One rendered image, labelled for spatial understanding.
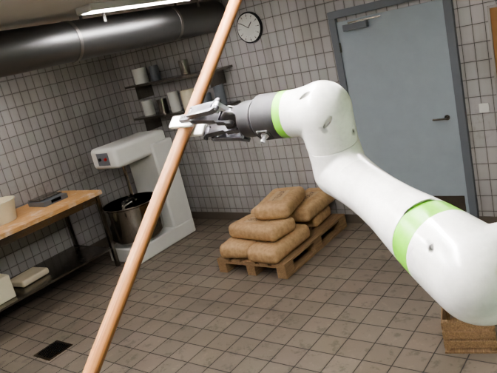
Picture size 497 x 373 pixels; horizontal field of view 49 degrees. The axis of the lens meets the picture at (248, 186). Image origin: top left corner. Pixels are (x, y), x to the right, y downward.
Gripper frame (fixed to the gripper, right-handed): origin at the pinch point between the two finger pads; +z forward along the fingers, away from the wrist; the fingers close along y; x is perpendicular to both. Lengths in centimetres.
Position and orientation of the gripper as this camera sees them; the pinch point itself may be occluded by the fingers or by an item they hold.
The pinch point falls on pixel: (187, 126)
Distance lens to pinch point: 125.5
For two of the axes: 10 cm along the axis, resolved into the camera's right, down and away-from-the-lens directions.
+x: 2.8, -8.8, 3.9
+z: -8.0, 0.2, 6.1
